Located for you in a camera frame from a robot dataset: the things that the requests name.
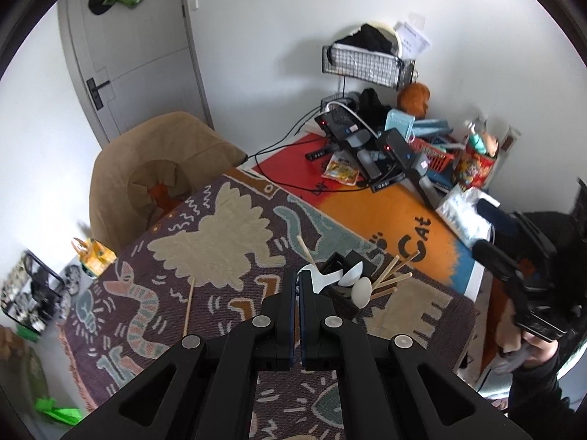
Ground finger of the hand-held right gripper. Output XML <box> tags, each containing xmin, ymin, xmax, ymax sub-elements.
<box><xmin>472</xmin><ymin>241</ymin><xmax>524</xmax><ymax>282</ymax></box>

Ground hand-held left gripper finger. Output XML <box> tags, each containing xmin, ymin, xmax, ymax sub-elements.
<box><xmin>59</xmin><ymin>267</ymin><xmax>300</xmax><ymax>440</ymax></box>
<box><xmin>299</xmin><ymin>271</ymin><xmax>535</xmax><ymax>440</ymax></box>

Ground black utensil holder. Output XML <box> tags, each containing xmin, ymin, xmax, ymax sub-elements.
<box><xmin>318</xmin><ymin>248</ymin><xmax>400</xmax><ymax>320</ymax></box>

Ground person's right forearm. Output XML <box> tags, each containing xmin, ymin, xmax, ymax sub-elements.
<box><xmin>507</xmin><ymin>353</ymin><xmax>581</xmax><ymax>422</ymax></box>

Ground person's right hand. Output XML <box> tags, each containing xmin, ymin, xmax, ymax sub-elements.
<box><xmin>520</xmin><ymin>330</ymin><xmax>561</xmax><ymax>368</ymax></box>

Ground silver foil bag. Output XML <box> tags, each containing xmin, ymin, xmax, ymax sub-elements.
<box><xmin>435</xmin><ymin>187</ymin><xmax>493</xmax><ymax>249</ymax></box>

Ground colourful printed tin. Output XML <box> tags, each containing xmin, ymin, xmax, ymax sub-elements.
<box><xmin>453</xmin><ymin>147</ymin><xmax>498</xmax><ymax>190</ymax></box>

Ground printed woven blanket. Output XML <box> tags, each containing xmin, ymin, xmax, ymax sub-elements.
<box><xmin>59</xmin><ymin>179</ymin><xmax>478</xmax><ymax>440</ymax></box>

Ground red plastic basket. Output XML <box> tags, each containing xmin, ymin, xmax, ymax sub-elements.
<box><xmin>408</xmin><ymin>136</ymin><xmax>459</xmax><ymax>177</ymax></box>

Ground orange red table mat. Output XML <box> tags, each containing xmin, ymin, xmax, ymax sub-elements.
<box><xmin>248</xmin><ymin>133</ymin><xmax>475</xmax><ymax>295</ymax></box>

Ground black electronic device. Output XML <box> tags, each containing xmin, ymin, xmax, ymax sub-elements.
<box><xmin>316</xmin><ymin>107</ymin><xmax>381</xmax><ymax>179</ymax></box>
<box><xmin>377</xmin><ymin>129</ymin><xmax>438</xmax><ymax>212</ymax></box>

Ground colourful snack packet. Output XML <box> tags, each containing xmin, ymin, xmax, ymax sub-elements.
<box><xmin>321</xmin><ymin>158</ymin><xmax>362</xmax><ymax>185</ymax></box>

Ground teal box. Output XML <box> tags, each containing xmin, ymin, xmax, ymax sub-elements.
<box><xmin>384</xmin><ymin>109</ymin><xmax>416</xmax><ymax>140</ymax></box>

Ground brown plush toy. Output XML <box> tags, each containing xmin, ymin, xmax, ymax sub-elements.
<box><xmin>397</xmin><ymin>82</ymin><xmax>433</xmax><ymax>117</ymax></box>

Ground orange cushion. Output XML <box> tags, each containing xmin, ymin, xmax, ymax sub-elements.
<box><xmin>147</xmin><ymin>183</ymin><xmax>182</xmax><ymax>214</ymax></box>

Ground brown fabric chair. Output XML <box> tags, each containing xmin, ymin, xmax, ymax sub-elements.
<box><xmin>89</xmin><ymin>111</ymin><xmax>248</xmax><ymax>253</ymax></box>

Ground yellow paper bag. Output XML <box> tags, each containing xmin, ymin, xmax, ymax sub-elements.
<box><xmin>71</xmin><ymin>237</ymin><xmax>115</xmax><ymax>278</ymax></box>

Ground white paper sheets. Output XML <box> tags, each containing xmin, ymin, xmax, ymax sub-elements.
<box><xmin>394</xmin><ymin>17</ymin><xmax>433</xmax><ymax>59</ymax></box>

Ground black clothing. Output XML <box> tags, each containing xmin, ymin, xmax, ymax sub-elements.
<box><xmin>337</xmin><ymin>23</ymin><xmax>400</xmax><ymax>56</ymax></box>

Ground green plastic bag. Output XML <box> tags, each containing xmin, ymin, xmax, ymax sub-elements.
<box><xmin>36</xmin><ymin>396</ymin><xmax>83</xmax><ymax>425</ymax></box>

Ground framed black white picture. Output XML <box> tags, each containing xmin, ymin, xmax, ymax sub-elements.
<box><xmin>0</xmin><ymin>250</ymin><xmax>69</xmax><ymax>335</ymax></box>

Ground grey door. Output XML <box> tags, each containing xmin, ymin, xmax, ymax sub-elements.
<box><xmin>57</xmin><ymin>0</ymin><xmax>214</xmax><ymax>147</ymax></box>

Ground black wire basket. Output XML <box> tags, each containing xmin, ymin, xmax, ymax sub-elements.
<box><xmin>321</xmin><ymin>42</ymin><xmax>416</xmax><ymax>90</ymax></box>

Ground black door handle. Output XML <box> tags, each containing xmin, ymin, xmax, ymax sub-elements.
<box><xmin>86</xmin><ymin>77</ymin><xmax>111</xmax><ymax>111</ymax></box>

